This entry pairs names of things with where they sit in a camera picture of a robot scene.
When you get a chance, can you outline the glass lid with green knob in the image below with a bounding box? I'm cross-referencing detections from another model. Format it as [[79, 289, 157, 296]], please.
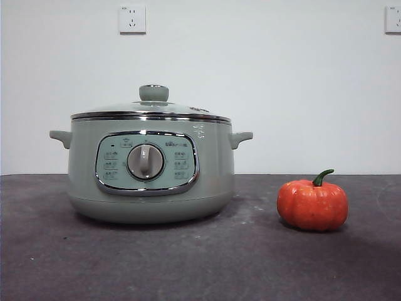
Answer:
[[70, 84, 232, 122]]

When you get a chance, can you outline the orange pumpkin with green stem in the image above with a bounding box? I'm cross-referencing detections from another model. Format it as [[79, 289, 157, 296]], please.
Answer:
[[276, 169, 349, 233]]

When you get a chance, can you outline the pale green electric cooking pot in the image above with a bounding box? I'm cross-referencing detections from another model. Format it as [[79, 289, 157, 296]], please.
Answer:
[[49, 118, 254, 224]]

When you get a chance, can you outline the white wall socket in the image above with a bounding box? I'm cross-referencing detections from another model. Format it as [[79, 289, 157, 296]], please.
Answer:
[[384, 5, 401, 34], [118, 4, 147, 35]]

